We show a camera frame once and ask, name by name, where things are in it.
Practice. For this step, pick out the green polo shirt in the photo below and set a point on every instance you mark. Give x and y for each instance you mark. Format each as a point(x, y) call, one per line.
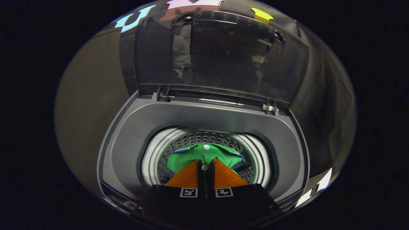
point(191, 156)

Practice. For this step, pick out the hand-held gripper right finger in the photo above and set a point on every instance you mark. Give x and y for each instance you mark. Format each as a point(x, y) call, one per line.
point(246, 201)

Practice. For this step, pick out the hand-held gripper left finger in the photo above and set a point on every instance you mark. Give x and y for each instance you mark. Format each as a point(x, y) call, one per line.
point(166, 201)

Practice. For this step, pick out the black backdrop cloth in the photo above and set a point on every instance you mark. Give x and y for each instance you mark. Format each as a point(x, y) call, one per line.
point(322, 105)

